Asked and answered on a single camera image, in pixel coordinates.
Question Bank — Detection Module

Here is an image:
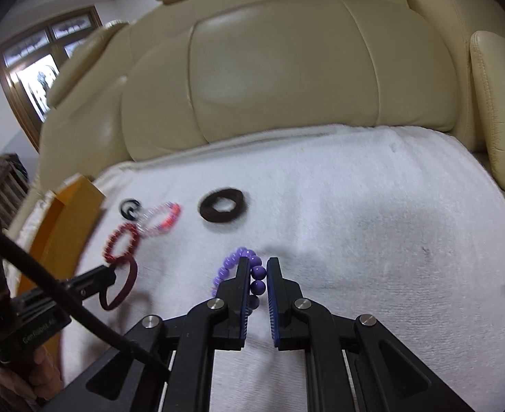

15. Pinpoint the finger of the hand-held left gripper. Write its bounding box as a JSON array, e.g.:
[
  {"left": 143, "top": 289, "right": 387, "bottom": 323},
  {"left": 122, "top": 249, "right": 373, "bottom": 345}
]
[{"left": 66, "top": 265, "right": 118, "bottom": 302}]

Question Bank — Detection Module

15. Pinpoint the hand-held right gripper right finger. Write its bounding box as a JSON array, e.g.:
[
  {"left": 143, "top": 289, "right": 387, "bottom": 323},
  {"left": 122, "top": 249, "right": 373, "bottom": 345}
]
[{"left": 266, "top": 257, "right": 476, "bottom": 412}]

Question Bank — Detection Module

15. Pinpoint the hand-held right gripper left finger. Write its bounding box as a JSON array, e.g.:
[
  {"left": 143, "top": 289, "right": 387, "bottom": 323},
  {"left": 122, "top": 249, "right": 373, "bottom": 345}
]
[{"left": 55, "top": 256, "right": 253, "bottom": 412}]

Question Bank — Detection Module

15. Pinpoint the purple bead bracelet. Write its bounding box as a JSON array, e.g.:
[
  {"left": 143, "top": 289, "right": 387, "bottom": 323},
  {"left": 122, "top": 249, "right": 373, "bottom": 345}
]
[{"left": 210, "top": 247, "right": 266, "bottom": 310}]

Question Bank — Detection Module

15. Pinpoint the maroon hair tie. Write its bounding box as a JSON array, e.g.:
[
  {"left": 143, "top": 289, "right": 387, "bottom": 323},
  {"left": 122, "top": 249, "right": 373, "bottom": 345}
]
[{"left": 99, "top": 259, "right": 138, "bottom": 311}]

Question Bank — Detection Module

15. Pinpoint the red bead bracelet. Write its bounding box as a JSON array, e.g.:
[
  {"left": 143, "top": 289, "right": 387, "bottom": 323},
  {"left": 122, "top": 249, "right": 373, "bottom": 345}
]
[{"left": 103, "top": 223, "right": 144, "bottom": 263}]

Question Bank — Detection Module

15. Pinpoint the orange cardboard box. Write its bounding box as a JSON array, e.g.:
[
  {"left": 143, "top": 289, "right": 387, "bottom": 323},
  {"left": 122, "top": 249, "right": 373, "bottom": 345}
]
[{"left": 18, "top": 174, "right": 106, "bottom": 299}]

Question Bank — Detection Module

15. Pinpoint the pink clear bead bracelet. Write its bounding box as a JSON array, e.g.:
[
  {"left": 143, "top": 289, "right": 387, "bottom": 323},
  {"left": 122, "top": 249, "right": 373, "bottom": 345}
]
[{"left": 137, "top": 203, "right": 181, "bottom": 237}]

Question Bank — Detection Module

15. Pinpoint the person's left hand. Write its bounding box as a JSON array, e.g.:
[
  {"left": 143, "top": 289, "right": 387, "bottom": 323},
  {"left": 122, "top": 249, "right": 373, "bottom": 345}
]
[{"left": 0, "top": 343, "right": 64, "bottom": 410}]

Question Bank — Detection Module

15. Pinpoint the white blanket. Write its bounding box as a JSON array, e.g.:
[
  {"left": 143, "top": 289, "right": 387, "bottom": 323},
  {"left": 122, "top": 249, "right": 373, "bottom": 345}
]
[{"left": 16, "top": 124, "right": 505, "bottom": 412}]

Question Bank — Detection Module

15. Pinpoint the dark cloth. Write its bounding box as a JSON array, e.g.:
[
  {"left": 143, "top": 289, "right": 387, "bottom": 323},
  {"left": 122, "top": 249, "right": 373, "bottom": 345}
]
[{"left": 3, "top": 154, "right": 29, "bottom": 187}]

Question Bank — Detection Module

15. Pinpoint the wooden stained glass door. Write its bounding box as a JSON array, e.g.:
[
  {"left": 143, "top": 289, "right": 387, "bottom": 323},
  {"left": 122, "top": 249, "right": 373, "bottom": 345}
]
[{"left": 0, "top": 5, "right": 103, "bottom": 151}]

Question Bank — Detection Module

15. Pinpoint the cream leather sofa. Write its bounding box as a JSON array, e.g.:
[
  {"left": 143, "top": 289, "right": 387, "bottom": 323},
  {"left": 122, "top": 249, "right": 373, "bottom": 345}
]
[{"left": 12, "top": 0, "right": 505, "bottom": 232}]

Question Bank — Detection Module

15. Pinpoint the black cable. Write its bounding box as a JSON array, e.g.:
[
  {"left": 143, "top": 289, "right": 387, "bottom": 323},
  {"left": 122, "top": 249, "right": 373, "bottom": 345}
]
[{"left": 0, "top": 219, "right": 169, "bottom": 372}]

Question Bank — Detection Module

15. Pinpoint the black hair tie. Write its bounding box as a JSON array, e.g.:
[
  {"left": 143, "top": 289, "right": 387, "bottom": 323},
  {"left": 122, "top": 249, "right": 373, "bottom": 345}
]
[{"left": 120, "top": 199, "right": 141, "bottom": 219}]

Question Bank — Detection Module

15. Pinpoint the brown braided hair tie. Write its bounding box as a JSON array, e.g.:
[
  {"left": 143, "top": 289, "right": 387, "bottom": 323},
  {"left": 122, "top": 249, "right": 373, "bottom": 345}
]
[{"left": 198, "top": 187, "right": 246, "bottom": 223}]

